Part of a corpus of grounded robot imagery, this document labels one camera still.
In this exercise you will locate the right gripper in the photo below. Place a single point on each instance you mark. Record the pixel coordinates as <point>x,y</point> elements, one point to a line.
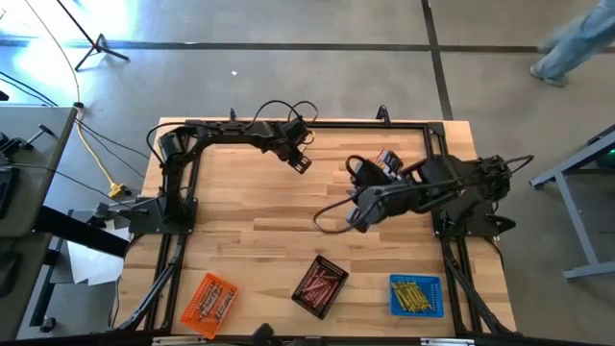
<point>367,173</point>

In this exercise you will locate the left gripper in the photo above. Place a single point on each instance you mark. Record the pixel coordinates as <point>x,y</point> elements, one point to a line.
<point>288,146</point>

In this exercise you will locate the black slotted plastic basket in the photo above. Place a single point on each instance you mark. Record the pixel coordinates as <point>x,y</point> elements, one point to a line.
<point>332,266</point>

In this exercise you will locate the pink crayon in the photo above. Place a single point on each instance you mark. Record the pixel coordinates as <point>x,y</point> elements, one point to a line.
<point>325,279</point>
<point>381,155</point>

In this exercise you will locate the dark red crayon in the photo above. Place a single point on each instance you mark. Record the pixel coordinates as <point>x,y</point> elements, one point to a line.
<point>310,289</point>

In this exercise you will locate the orange slotted plastic basket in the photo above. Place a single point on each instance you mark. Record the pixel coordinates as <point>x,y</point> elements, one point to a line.
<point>189,318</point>

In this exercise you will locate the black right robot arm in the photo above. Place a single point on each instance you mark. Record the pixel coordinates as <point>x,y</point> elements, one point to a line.
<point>461,182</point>

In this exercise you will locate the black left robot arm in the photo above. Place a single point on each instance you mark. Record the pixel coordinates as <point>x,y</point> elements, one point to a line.
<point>226,130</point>

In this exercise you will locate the black clamp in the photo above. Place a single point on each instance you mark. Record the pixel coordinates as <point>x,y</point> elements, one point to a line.
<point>383,114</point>
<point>233,115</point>

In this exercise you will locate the blue slotted plastic basket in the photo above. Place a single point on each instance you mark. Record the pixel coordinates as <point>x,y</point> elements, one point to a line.
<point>435,307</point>

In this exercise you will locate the white paper sheet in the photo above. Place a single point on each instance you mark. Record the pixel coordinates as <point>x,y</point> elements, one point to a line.
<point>96,264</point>

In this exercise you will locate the black steel beam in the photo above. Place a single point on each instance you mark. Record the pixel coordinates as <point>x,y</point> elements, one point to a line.
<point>81,233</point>

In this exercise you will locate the person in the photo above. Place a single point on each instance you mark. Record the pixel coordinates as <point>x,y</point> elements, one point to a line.
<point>567,53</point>

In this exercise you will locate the black tripod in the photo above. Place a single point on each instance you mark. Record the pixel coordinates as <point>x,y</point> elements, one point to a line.
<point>98,47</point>

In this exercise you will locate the black device with green light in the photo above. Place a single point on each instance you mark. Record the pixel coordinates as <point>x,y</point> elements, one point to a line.
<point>610,154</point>

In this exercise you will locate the grey desk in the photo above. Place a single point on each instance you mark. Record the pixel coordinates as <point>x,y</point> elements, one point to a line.
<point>29,168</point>

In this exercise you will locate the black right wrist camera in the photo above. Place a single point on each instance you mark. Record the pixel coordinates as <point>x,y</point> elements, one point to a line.
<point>393,163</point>

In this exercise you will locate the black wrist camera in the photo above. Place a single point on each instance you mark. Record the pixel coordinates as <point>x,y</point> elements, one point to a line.
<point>393,163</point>
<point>297,129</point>

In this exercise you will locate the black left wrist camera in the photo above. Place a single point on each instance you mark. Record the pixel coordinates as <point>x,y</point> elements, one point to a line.
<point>297,129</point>

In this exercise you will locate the black aluminium table frame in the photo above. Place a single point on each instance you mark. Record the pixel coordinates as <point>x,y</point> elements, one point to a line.
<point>336,125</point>

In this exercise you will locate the silver metal bracket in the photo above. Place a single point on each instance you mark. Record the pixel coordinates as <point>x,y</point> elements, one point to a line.
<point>447,342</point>
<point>180,341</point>

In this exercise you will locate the grey table leg frame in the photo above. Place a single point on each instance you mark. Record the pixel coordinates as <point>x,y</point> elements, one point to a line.
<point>576,230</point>

